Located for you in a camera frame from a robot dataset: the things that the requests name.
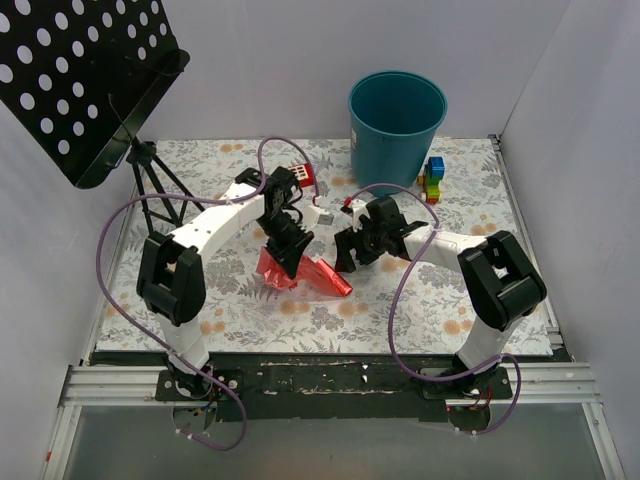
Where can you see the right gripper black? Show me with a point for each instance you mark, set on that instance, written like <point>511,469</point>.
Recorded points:
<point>353,242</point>

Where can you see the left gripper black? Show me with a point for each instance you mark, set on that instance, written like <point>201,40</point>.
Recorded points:
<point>291,241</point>

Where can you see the red plastic trash bag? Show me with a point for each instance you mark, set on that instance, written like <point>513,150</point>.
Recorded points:
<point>316,274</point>

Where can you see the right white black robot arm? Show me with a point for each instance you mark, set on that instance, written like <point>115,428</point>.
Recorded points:
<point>503,285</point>

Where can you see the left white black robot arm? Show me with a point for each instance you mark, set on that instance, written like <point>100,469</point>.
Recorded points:
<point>171,278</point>

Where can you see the teal plastic trash bin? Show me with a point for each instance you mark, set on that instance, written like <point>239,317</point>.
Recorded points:
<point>394,119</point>

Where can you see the floral patterned table mat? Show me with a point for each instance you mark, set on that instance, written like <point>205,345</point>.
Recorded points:
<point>415,309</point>

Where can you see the red white window toy block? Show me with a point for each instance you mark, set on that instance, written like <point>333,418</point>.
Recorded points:
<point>303,174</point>

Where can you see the colourful toy block car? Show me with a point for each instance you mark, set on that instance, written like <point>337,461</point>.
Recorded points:
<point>429,179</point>

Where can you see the black perforated music stand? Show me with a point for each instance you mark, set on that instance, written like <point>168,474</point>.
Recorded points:
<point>83,76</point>

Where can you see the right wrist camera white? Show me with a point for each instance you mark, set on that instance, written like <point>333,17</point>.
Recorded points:
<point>357,210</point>

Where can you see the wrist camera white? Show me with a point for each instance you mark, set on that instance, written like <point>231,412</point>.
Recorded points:
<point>357,210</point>
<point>314,215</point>

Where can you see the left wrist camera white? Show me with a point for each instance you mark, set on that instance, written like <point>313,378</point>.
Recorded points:
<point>314,215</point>

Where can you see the aluminium frame rail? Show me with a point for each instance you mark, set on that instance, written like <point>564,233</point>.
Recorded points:
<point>322,415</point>

